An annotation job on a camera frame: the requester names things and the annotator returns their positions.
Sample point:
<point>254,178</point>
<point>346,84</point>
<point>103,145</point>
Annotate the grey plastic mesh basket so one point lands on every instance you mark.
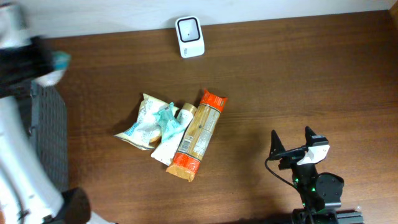
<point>44,116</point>

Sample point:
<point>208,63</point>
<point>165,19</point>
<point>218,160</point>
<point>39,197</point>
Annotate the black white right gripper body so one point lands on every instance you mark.
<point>294,155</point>

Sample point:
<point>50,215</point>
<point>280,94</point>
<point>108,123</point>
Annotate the teal plastic packet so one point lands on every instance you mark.
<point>169,125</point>

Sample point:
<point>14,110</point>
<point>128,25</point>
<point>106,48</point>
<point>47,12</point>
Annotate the white barcode scanner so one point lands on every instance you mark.
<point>189,36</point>

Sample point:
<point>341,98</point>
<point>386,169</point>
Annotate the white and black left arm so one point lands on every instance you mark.
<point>34,153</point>

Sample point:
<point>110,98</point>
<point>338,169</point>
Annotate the white cream snack bag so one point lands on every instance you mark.
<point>145,131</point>

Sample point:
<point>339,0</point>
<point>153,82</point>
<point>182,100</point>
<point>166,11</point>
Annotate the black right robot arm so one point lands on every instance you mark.
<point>319,191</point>

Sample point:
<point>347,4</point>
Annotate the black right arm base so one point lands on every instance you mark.
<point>301,216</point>

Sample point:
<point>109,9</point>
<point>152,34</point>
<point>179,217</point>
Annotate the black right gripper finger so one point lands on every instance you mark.
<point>309,134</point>
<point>276,144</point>

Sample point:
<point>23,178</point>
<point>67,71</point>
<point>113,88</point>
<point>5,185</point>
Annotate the orange spaghetti packet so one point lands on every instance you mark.
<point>190,153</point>

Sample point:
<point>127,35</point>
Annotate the green white tissue pack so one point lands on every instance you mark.
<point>61,61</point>

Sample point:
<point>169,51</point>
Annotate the white tube with gold cap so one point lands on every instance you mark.
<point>165,151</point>

